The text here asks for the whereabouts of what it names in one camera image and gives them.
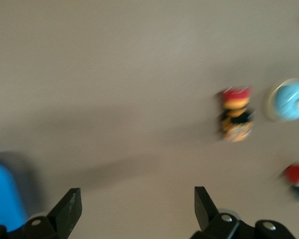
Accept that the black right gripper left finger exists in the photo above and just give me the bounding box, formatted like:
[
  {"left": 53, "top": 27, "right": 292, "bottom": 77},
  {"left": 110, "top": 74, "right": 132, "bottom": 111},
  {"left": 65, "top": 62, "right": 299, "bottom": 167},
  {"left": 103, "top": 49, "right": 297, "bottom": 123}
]
[{"left": 23, "top": 188, "right": 83, "bottom": 239}]

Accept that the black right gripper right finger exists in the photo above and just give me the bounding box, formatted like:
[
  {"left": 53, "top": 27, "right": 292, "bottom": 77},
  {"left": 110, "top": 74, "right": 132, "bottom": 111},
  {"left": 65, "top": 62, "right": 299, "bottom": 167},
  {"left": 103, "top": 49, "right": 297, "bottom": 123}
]
[{"left": 191, "top": 186, "right": 241, "bottom": 239}]

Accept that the blue bell with cream button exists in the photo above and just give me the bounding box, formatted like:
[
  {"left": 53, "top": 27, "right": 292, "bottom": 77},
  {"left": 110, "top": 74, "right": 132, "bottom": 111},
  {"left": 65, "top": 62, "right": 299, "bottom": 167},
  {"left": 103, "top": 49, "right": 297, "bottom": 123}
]
[{"left": 262, "top": 78, "right": 299, "bottom": 123}]

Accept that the blue plastic tray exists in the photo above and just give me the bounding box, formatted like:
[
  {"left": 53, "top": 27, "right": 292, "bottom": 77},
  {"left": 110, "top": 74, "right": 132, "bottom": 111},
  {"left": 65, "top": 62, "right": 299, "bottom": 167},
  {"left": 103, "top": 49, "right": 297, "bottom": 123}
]
[{"left": 0, "top": 159, "right": 27, "bottom": 233}]

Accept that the red pushbutton with black body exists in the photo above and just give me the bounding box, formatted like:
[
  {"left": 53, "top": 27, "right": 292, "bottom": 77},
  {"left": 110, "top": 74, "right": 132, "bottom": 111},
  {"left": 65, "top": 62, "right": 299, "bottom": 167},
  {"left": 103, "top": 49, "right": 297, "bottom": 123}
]
[{"left": 280, "top": 162, "right": 299, "bottom": 205}]

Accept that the red emergency stop orange body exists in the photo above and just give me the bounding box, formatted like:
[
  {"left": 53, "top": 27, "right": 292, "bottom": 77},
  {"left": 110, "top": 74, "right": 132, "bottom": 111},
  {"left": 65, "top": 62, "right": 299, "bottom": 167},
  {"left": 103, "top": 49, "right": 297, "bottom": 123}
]
[{"left": 215, "top": 85, "right": 256, "bottom": 144}]

